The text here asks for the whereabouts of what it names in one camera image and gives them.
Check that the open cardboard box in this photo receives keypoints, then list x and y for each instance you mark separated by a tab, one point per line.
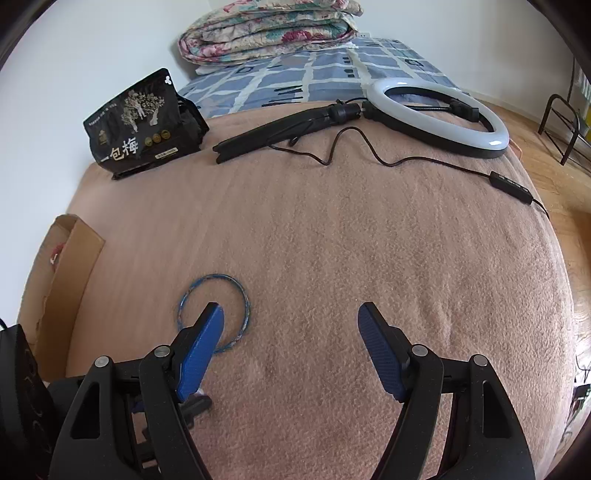
51	300

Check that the black metal rack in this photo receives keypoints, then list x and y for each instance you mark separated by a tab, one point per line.
566	121

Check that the folded floral quilt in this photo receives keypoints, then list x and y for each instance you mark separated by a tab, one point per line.
243	31

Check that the blue plaid bed sheet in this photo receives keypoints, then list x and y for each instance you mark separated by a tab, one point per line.
306	76

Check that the pink brown blanket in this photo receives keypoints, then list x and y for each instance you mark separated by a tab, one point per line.
367	215

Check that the black folded tripod stand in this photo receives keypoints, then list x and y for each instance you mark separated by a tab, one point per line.
293	126

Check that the jade pendant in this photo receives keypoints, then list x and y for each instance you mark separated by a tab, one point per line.
55	255

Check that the black snack bag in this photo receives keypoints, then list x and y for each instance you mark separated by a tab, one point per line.
147	125

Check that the blue bangle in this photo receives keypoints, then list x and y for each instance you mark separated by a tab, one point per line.
227	292

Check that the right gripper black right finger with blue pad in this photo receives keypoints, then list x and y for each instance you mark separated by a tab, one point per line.
484	440

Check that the white ring light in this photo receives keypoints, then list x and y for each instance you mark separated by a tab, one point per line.
438	115

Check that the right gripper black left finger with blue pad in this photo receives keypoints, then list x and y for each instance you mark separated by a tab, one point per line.
125	419

